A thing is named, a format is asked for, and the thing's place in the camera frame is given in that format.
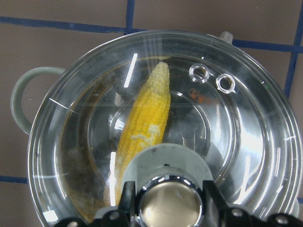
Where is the pale green cooking pot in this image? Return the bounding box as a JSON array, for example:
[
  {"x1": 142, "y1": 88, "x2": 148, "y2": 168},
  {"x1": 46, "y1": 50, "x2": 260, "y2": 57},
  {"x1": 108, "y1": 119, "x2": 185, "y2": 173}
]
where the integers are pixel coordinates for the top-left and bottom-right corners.
[{"x1": 10, "y1": 33, "x2": 300, "y2": 227}]

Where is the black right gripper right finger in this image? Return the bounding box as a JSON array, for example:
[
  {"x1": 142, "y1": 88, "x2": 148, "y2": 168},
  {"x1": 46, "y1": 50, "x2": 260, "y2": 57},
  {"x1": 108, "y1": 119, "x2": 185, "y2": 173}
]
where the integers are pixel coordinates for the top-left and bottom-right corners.
[{"x1": 202, "y1": 180, "x2": 303, "y2": 227}]

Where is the yellow corn cob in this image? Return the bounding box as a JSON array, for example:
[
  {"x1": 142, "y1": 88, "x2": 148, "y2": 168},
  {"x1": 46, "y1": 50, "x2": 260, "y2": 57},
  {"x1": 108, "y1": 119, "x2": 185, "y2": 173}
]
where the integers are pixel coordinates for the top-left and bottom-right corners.
[{"x1": 103, "y1": 62, "x2": 171, "y2": 206}]

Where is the glass pot lid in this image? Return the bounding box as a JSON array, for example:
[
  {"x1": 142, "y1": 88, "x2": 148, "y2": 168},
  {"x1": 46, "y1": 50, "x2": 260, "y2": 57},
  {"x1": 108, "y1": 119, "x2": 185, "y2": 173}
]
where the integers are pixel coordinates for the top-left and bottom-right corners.
[{"x1": 28, "y1": 30, "x2": 303, "y2": 227}]

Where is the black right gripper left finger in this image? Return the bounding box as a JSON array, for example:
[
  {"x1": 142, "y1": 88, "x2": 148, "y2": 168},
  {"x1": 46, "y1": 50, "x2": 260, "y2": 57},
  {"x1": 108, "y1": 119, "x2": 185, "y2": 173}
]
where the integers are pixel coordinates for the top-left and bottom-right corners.
[{"x1": 55, "y1": 181, "x2": 139, "y2": 227}]

